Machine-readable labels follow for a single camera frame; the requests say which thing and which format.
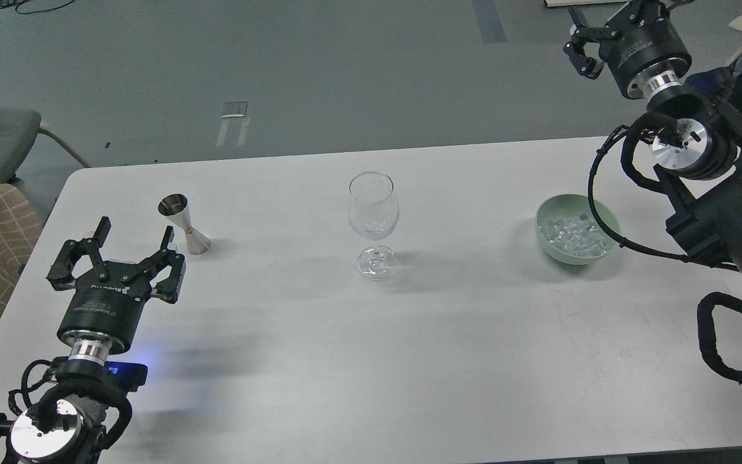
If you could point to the green bowl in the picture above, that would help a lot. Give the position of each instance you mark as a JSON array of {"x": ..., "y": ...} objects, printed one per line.
[{"x": 560, "y": 207}]

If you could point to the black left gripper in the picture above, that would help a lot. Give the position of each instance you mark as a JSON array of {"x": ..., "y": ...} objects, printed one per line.
[{"x": 108, "y": 299}]

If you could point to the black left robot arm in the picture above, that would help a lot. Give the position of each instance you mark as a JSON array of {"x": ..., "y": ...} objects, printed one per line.
[{"x": 72, "y": 408}]

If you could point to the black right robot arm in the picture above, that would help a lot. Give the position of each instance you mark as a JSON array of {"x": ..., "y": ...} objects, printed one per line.
[{"x": 687, "y": 146}]

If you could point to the steel double jigger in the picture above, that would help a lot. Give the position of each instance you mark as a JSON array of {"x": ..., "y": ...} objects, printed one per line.
[{"x": 175, "y": 208}]

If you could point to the clear ice cubes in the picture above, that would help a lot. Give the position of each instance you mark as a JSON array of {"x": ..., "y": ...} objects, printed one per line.
[{"x": 578, "y": 236}]

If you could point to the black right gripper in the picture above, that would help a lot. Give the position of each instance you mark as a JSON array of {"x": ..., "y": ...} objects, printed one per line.
[{"x": 645, "y": 44}]

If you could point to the clear wine glass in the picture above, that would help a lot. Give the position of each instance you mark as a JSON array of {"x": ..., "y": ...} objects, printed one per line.
[{"x": 373, "y": 213}]

